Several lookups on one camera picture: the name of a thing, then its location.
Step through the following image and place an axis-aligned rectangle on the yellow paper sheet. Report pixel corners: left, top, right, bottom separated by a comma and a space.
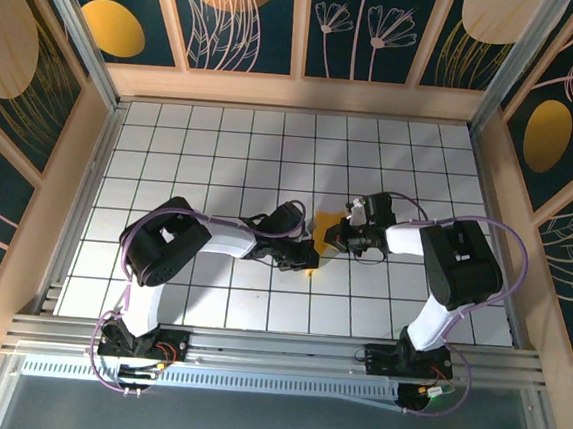
305, 209, 348, 281

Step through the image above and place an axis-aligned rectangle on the thin black right gripper cable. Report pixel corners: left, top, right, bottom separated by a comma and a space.
355, 245, 390, 267

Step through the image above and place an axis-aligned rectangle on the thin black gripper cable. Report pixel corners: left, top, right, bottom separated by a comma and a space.
244, 211, 272, 229
355, 245, 390, 267

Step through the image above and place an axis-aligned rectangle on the thin black left gripper cable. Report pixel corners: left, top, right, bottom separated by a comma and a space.
244, 211, 272, 229

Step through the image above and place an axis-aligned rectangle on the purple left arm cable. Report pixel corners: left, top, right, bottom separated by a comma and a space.
84, 182, 310, 411

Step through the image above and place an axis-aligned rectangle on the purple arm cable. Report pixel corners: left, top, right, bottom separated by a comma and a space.
84, 182, 310, 411
369, 190, 534, 425

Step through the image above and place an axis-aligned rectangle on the aluminium mounting rail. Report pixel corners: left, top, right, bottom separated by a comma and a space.
0, 302, 550, 402

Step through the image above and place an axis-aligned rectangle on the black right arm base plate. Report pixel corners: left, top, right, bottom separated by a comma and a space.
354, 341, 456, 386

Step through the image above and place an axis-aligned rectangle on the aluminium side rail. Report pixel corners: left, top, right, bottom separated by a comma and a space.
36, 96, 130, 320
448, 122, 549, 355

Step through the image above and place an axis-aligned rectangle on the slotted grey cable duct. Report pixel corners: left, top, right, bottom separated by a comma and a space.
19, 351, 406, 410

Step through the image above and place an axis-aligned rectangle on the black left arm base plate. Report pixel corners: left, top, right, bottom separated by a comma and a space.
96, 322, 192, 366

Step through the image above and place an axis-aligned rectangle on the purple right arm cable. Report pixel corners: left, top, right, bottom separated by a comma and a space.
369, 190, 534, 425

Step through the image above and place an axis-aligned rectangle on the aluminium corner post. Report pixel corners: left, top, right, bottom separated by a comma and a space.
466, 0, 567, 144
17, 0, 136, 111

